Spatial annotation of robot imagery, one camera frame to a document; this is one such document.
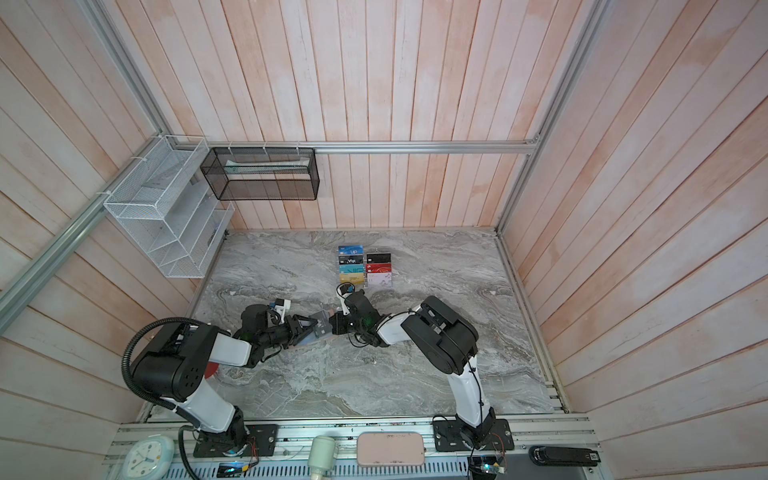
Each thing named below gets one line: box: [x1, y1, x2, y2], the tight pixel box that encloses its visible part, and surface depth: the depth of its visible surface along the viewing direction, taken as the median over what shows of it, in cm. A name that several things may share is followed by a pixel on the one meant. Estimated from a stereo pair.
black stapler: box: [529, 445, 601, 466], surface depth 71 cm
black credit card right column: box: [367, 253, 391, 263], surface depth 105 cm
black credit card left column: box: [338, 255, 364, 265], surface depth 103 cm
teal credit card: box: [339, 264, 365, 274], surface depth 103 cm
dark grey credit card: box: [308, 310, 333, 338], surface depth 94 cm
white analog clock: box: [122, 434, 174, 480], surface depth 70 cm
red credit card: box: [366, 263, 392, 273], surface depth 103 cm
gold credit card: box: [339, 273, 365, 284], surface depth 104 cm
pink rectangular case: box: [357, 431, 425, 466], surface depth 73 cm
